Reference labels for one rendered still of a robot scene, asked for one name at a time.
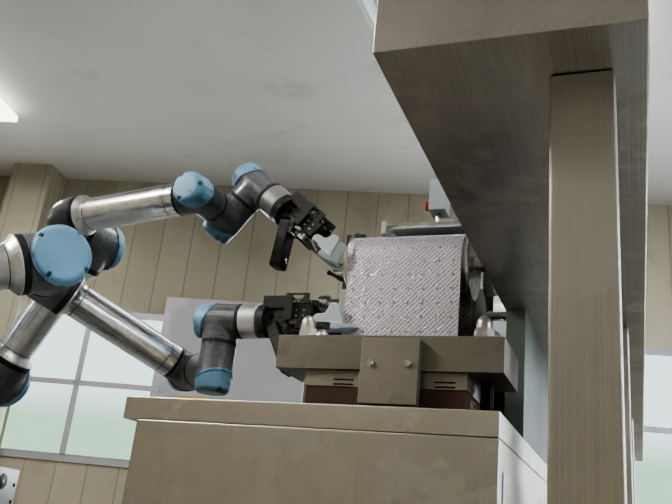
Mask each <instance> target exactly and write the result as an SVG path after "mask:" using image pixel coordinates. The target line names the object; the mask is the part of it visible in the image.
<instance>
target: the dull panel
mask: <svg viewBox="0 0 672 504"><path fill-rule="evenodd" d="M506 339H507V341H508V343H509V345H510V346H511V348H512V350H513V352H514V353H515V355H516V357H517V358H518V393H508V392H504V417H505V418H506V419H507V420H508V421H509V422H510V424H511V425H512V426H513V427H514V428H515V429H516V430H517V432H518V433H519V434H520V435H521V436H522V437H523V438H524V440H525V441H526V442H527V443H528V444H529V445H530V446H531V447H532V449H533V450H534V451H535V452H536V453H537V454H538V455H539V457H540V458H541V459H542V460H543V461H544V462H545V463H546V465H547V422H548V360H547V358H546V355H545V353H544V351H543V348H542V346H541V344H540V342H539V339H538V337H537V335H536V333H535V330H534V328H533V326H532V324H531V321H530V319H529V317H528V314H527V312H526V310H507V314H506Z"/></svg>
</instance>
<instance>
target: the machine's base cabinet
mask: <svg viewBox="0 0 672 504"><path fill-rule="evenodd" d="M122 504H547V483H546V482H545V481H544V480H543V479H541V478H540V477H539V476H538V475H537V474H536V473H535V472H534V471H533V470H532V469H531V468H530V467H529V466H528V465H527V464H525V463H524V462H523V461H522V460H521V459H520V458H519V457H518V456H517V455H516V454H515V453H514V452H513V451H512V450H511V449H509V448H508V447H507V446H506V445H505V444H504V443H503V442H502V441H501V440H500V439H499V438H487V437H468V436H450V435H431V434H412V433H393V432H374V431H355V430H336V429H317V428H299V427H280V426H261V425H242V424H223V423H204V422H185V421H167V420H148V419H138V420H137V423H136V429H135V434H134V440H133V445H132V450H131V456H130V461H129V467H128V472H127V478H126V483H125V489H124V494H123V499H122Z"/></svg>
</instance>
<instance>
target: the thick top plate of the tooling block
mask: <svg viewBox="0 0 672 504"><path fill-rule="evenodd" d="M363 338H420V339H421V340H422V341H423V348H422V364H421V372H426V373H466V374H468V375H469V376H470V377H471V378H472V379H473V380H474V382H475V383H476V384H477V385H478V386H479V387H480V388H481V382H493V383H494V392H508V393H518V358H517V357H516V355H515V353H514V352H513V350H512V348H511V346H510V345H509V343H508V341H507V339H506V338H505V336H388V335H279V342H278V350H277V358H276V366H275V367H276V368H278V369H279V370H281V371H283V372H285V373H286V374H288V375H290V376H292V377H294V378H295V379H297V380H299V381H301V382H303V383H304V377H305V375H306V370H345V371H360V364H361V353H362V342H363Z"/></svg>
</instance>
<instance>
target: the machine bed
mask: <svg viewBox="0 0 672 504"><path fill-rule="evenodd" d="M123 417H124V418H125V419H129V420H132V421H135V422H137V420H138V419H148V420H167V421H185V422H204V423H223V424H242V425H261V426H280V427H299V428H317V429H336V430H355V431H374V432H393V433H412V434H431V435H450V436H468V437H487V438H499V439H500V440H501V441H502V442H503V443H504V444H505V445H506V446H507V447H508V448H509V449H511V450H512V451H513V452H514V453H515V454H516V455H517V456H518V457H519V458H520V459H521V460H522V461H523V462H524V463H525V464H527V465H528V466H529V467H530V468H531V469H532V470H533V471H534V472H535V473H536V474H537V475H538V476H539V477H540V478H541V479H543V480H544V481H545V482H546V483H547V465H546V463H545V462H544V461H543V460H542V459H541V458H540V457H539V455H538V454H537V453H536V452H535V451H534V450H533V449H532V447H531V446H530V445H529V444H528V443H527V442H526V441H525V440H524V438H523V437H522V436H521V435H520V434H519V433H518V432H517V430H516V429H515V428H514V427H513V426H512V425H511V424H510V422H509V421H508V420H507V419H506V418H505V417H504V416H503V415H502V413H501V412H500V411H490V410H465V409H441V408H417V407H392V406H368V405H343V404H319V403H295V402H270V401H246V400H221V399H197V398H173V397H148V396H127V399H126V404H125V410H124V415H123Z"/></svg>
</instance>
